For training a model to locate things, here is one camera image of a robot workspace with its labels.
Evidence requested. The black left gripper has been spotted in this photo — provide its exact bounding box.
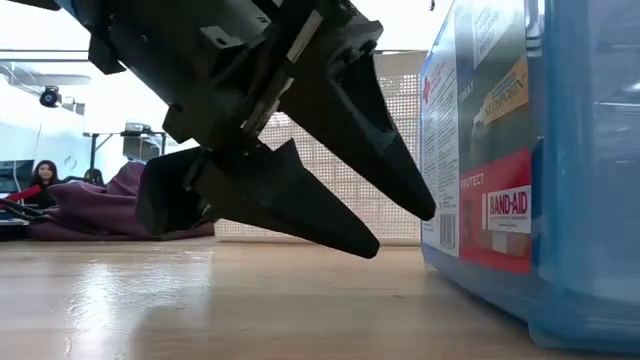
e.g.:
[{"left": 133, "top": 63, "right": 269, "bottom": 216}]
[{"left": 54, "top": 0, "right": 386, "bottom": 156}]

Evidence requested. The blue first aid kit box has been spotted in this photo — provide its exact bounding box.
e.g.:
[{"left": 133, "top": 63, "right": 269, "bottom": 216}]
[{"left": 418, "top": 0, "right": 640, "bottom": 355}]

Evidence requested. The white perforated plastic basket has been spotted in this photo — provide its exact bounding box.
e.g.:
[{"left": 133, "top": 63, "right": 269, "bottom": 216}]
[{"left": 214, "top": 49, "right": 429, "bottom": 246}]

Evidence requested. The black background table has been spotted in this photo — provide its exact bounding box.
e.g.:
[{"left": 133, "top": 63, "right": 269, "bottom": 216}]
[{"left": 82, "top": 122, "right": 169, "bottom": 174}]

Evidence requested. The purple cloth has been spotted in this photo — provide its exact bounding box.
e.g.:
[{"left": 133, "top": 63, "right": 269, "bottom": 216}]
[{"left": 27, "top": 160, "right": 217, "bottom": 242}]

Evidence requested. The person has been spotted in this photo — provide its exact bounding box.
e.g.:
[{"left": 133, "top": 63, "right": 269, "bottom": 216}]
[{"left": 22, "top": 159, "right": 64, "bottom": 210}]

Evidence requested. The black background camera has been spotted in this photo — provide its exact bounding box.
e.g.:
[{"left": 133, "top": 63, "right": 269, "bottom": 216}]
[{"left": 38, "top": 85, "right": 62, "bottom": 109}]

